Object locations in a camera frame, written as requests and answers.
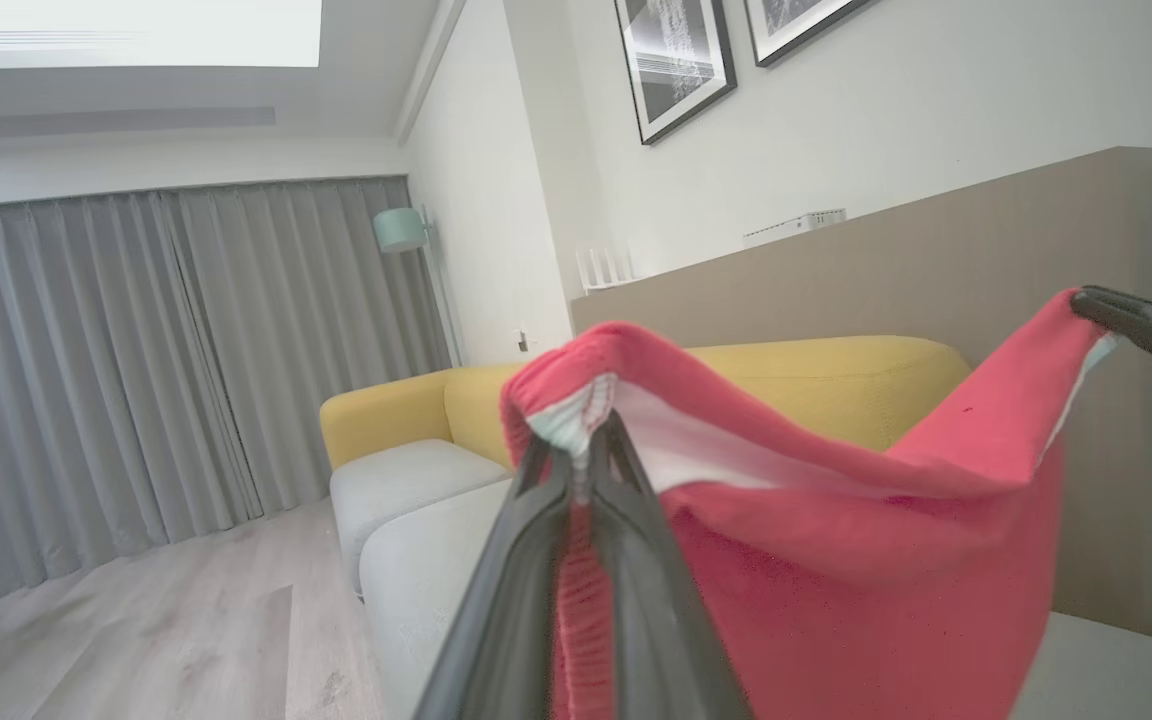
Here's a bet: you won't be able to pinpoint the grey pleated curtain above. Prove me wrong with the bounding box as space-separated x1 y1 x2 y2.
0 178 452 613

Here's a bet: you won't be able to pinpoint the yellow sofa backrest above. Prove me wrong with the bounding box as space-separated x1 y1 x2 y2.
319 335 972 471

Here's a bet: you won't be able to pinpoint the yellow and grey sofa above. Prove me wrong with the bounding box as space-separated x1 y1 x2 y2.
361 480 1152 720

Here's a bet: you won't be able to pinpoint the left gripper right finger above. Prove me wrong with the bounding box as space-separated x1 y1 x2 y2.
591 410 752 720

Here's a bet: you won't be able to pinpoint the flat white box device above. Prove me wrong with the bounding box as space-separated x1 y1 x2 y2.
742 208 848 249

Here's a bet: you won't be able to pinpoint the white router with antennas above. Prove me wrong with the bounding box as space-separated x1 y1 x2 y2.
576 245 642 294

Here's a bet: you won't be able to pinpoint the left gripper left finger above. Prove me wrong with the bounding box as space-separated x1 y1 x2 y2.
416 432 578 720

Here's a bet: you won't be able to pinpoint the red Bulls basketball shorts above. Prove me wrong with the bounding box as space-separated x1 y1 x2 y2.
499 288 1122 720

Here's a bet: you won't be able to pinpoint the small black framed picture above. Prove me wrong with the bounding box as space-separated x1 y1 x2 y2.
744 0 877 68

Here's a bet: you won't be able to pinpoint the beige wall panel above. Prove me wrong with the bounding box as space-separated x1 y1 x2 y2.
569 147 1152 641

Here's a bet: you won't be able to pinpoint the ceiling light panel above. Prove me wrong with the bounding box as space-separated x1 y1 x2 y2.
0 0 323 70

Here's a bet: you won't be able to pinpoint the floor lamp teal shade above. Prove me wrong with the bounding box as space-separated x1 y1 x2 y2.
372 205 467 367

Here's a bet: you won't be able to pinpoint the large black framed picture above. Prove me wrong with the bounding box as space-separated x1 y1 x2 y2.
614 0 738 146

